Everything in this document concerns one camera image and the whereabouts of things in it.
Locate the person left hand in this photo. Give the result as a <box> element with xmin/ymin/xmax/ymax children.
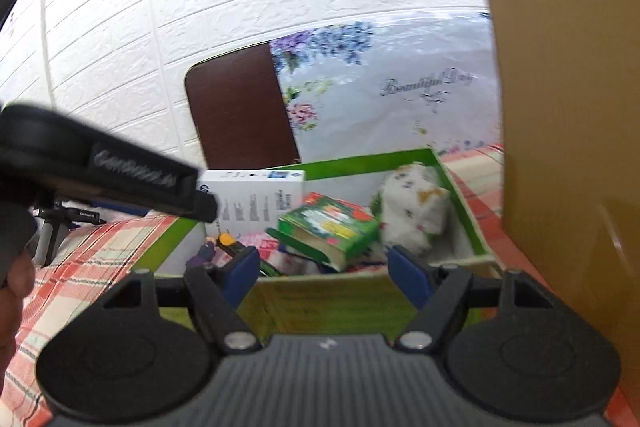
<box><xmin>0</xmin><ymin>251</ymin><xmax>35</xmax><ymax>381</ymax></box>

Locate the red plaid bed sheet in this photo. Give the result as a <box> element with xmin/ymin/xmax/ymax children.
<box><xmin>0</xmin><ymin>143</ymin><xmax>640</xmax><ymax>427</ymax></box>

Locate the black green pen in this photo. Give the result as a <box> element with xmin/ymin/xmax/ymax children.
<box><xmin>216</xmin><ymin>232</ymin><xmax>245</xmax><ymax>257</ymax></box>

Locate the purple toy figure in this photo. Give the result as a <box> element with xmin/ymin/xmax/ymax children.
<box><xmin>186</xmin><ymin>237</ymin><xmax>218</xmax><ymax>269</ymax></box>

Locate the black camera on tripod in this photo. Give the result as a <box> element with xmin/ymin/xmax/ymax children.
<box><xmin>34</xmin><ymin>202</ymin><xmax>105</xmax><ymax>267</ymax></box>

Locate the printed cloth drawstring pouch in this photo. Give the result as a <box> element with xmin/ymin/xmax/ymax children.
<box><xmin>372</xmin><ymin>162</ymin><xmax>451</xmax><ymax>255</ymax></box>

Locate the white blue HP box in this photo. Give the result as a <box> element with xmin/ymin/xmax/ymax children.
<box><xmin>198</xmin><ymin>169</ymin><xmax>305</xmax><ymax>237</ymax></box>

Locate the green card box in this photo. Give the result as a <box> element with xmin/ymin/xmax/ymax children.
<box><xmin>266</xmin><ymin>192</ymin><xmax>378</xmax><ymax>272</ymax></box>

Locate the green cardboard box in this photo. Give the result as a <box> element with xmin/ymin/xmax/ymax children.
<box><xmin>137</xmin><ymin>148</ymin><xmax>498</xmax><ymax>339</ymax></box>

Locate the brown cardboard sheet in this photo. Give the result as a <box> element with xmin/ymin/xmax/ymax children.
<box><xmin>488</xmin><ymin>0</ymin><xmax>639</xmax><ymax>393</ymax></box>

